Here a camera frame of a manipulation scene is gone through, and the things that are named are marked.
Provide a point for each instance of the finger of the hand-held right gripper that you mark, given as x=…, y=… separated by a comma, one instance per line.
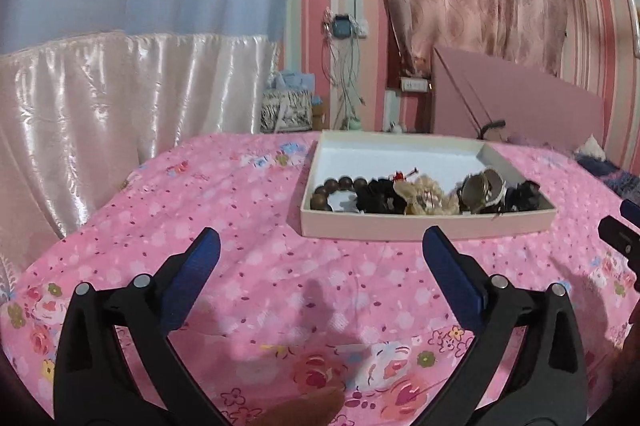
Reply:
x=632, y=209
x=622, y=236

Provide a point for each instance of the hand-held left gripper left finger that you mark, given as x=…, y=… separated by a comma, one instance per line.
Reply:
x=197, y=271

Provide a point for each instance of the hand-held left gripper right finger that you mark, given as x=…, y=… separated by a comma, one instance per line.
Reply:
x=450, y=271

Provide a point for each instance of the cream lace scrunchie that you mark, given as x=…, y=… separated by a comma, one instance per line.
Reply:
x=430, y=198

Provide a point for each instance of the red orange hair accessory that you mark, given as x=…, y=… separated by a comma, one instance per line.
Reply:
x=400, y=176

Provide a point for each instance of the white shallow cardboard box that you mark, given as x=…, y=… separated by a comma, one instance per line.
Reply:
x=390, y=155

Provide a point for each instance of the dark blue patterned blanket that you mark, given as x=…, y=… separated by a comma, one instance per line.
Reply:
x=615, y=176

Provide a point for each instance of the pink floral bed sheet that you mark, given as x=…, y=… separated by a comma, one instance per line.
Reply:
x=225, y=206

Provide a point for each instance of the white crumpled cloth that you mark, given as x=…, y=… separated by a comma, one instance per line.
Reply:
x=591, y=145

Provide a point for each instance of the black hair bow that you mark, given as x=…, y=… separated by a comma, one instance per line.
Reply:
x=525, y=196

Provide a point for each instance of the purple dotted pillow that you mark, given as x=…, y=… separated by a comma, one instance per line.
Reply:
x=525, y=139

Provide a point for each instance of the pink headboard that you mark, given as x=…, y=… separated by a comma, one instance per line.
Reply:
x=525, y=100

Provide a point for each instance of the brown blurred object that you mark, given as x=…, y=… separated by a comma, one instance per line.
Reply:
x=305, y=408

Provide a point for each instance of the shiny cream satin cloth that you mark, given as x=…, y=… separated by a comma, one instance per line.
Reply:
x=125, y=105

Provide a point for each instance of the brown cardboard box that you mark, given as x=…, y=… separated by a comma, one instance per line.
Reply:
x=321, y=115

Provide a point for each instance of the light blue gift bag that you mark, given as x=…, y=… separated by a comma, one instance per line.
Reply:
x=295, y=80

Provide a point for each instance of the blue black charger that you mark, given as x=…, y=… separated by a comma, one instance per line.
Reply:
x=342, y=26

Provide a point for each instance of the white wall power socket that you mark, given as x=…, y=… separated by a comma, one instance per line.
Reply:
x=414, y=84

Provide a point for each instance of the white wall power strip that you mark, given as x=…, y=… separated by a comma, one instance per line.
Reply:
x=360, y=27

